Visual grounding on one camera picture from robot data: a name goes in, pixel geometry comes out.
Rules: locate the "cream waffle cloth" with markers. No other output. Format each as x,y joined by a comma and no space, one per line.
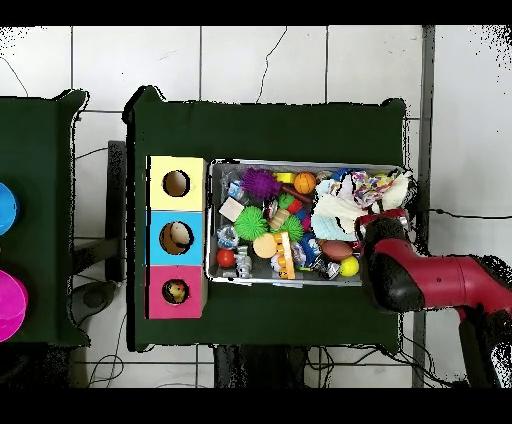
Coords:
394,192

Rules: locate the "white cloth with coloured dots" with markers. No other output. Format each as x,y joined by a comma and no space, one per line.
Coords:
372,188

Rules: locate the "mint green cloth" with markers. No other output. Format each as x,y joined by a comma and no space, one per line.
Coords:
328,231

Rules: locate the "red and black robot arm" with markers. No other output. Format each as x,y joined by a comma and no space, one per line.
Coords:
432,280

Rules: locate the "silver mesh bin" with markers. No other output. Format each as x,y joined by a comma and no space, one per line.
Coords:
262,272

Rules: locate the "wooden box with three holes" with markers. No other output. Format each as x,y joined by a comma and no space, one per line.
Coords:
188,200

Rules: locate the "brown toy football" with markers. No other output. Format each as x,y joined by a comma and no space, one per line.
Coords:
336,250

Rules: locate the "small orange basketball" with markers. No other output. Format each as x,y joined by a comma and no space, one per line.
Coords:
305,182

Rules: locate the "green spiky ball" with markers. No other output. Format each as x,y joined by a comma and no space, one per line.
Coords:
292,228
250,224

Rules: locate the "orange toy brick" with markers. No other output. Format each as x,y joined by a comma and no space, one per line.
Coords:
286,256

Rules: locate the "purple spiky toy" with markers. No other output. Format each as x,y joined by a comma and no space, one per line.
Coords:
260,184

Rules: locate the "dark green table cloth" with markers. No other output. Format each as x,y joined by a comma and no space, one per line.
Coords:
260,132
40,160

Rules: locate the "plain wooden block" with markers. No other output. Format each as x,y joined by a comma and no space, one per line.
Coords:
232,208

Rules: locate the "red rubber ball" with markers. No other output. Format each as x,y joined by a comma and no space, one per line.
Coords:
226,258

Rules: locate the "yellow toy duck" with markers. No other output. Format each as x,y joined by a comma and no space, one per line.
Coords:
176,292

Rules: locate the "black stand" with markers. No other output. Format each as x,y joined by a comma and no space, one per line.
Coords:
116,180

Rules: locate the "blue bowl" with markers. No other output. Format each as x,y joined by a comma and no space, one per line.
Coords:
7,208

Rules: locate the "magenta bowl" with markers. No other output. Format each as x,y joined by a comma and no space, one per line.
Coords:
11,306

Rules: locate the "grey metal rail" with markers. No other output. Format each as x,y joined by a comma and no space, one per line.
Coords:
428,80

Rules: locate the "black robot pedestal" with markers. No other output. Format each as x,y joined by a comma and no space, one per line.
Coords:
260,368

